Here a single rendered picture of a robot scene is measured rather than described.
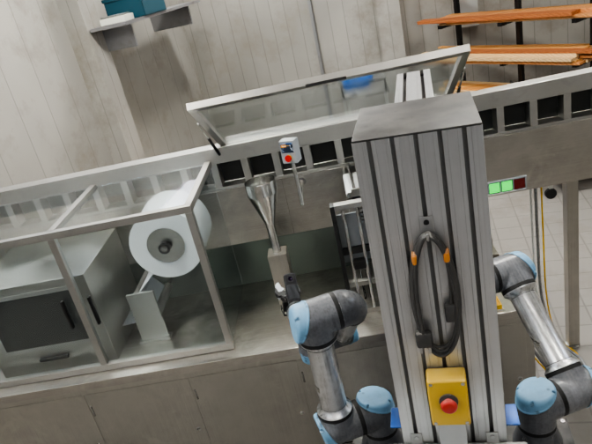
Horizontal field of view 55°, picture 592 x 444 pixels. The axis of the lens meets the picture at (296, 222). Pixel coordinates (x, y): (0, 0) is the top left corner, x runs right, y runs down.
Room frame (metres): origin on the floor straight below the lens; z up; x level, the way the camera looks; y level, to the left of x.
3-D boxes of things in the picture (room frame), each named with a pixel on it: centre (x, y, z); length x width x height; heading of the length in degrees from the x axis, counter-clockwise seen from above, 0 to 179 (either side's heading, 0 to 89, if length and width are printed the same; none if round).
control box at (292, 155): (2.34, -0.04, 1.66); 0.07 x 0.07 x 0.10; 62
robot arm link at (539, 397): (1.34, -0.61, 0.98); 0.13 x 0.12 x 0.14; 100
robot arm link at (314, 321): (1.45, 0.01, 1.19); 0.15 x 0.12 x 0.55; 100
